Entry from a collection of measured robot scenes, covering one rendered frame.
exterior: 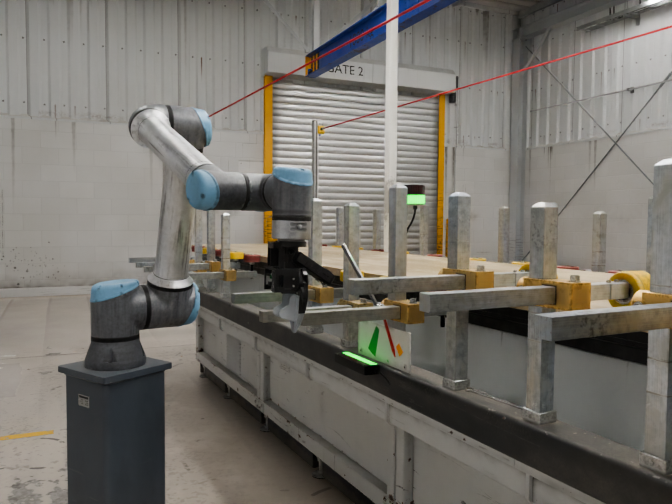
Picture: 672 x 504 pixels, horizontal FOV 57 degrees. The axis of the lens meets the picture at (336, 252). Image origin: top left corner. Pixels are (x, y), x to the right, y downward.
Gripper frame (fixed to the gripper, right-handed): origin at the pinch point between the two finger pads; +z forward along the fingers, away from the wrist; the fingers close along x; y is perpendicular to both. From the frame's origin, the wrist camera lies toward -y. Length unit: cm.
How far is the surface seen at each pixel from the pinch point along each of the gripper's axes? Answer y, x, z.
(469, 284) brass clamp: -27.4, 27.7, -12.2
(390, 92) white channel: -121, -161, -97
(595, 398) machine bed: -51, 42, 11
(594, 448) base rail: -28, 61, 12
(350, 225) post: -27.9, -27.6, -24.0
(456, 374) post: -29.0, 22.5, 8.4
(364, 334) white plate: -27.5, -16.7, 6.1
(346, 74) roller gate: -399, -750, -265
